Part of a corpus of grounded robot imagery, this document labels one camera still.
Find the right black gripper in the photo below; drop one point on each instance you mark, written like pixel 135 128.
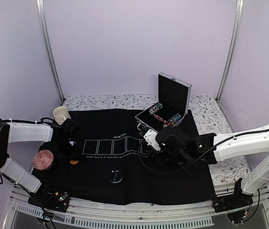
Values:
pixel 157 160

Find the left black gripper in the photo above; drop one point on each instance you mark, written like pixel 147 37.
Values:
pixel 75 156

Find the orange big blind button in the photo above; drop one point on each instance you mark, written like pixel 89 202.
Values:
pixel 74 162

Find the poker chip row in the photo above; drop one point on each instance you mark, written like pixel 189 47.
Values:
pixel 173 120
pixel 155 108

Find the aluminium poker chip case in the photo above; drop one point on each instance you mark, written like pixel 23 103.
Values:
pixel 174 95

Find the clear dealer button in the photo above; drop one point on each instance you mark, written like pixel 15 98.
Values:
pixel 115 176

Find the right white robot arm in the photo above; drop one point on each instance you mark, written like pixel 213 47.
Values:
pixel 212 148

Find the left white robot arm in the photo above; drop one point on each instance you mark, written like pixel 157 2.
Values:
pixel 38 144

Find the cream ceramic mug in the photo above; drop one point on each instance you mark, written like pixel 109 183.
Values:
pixel 61 114

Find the red patterned round tin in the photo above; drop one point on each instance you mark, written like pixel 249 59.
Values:
pixel 43 160

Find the red dice row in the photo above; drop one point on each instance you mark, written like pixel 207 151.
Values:
pixel 159 118

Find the black poker table mat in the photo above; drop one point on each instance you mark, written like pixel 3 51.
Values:
pixel 109 140

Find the small green circuit board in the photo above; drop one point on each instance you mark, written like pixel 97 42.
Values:
pixel 61 196

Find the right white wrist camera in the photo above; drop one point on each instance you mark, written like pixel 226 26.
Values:
pixel 149 137

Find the left aluminium frame post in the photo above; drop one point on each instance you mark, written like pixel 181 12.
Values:
pixel 48 48

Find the aluminium frame post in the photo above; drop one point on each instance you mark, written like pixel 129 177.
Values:
pixel 48 48
pixel 231 49

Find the right aluminium frame post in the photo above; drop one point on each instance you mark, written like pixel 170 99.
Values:
pixel 231 49

